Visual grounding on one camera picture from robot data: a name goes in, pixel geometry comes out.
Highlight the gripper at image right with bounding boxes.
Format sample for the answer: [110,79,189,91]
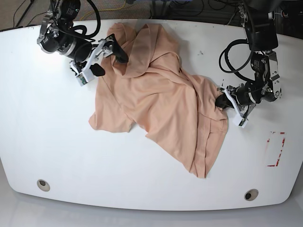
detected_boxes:
[215,83,256,118]

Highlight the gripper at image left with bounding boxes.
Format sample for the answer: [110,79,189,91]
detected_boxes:
[70,34,129,77]

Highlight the peach t-shirt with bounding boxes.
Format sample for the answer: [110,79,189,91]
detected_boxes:
[89,23,228,178]

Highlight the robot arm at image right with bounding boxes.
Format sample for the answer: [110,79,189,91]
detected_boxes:
[215,0,282,118]

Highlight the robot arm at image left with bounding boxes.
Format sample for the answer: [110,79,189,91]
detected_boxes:
[37,0,128,85]

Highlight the red tape rectangle marker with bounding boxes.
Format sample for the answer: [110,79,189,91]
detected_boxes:
[265,131,286,167]

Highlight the right table grommet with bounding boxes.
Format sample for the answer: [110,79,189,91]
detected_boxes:
[244,189,258,201]

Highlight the table grommet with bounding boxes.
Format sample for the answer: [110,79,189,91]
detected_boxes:
[37,179,50,192]
[244,189,258,201]

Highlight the left table grommet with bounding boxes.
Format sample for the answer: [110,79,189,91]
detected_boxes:
[37,179,50,192]

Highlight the wrist camera, image-right gripper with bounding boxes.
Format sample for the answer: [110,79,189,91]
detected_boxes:
[232,115,248,128]

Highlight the wrist camera, image-left gripper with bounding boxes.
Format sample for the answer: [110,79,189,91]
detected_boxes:
[76,72,95,86]

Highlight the black cable on image-left arm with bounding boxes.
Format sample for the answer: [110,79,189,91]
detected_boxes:
[47,0,105,48]

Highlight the black cable on image-right arm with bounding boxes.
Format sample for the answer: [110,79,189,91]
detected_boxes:
[219,0,263,83]

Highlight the yellow cable on floor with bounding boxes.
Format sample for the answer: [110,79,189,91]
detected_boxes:
[80,0,128,21]

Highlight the black floor cables top right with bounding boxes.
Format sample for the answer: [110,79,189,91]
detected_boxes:
[150,0,303,26]

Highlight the black floor cables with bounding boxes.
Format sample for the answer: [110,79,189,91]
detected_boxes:
[13,0,50,28]
[150,0,303,26]

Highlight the black floor cables top left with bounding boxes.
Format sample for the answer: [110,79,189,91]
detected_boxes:
[13,0,50,28]

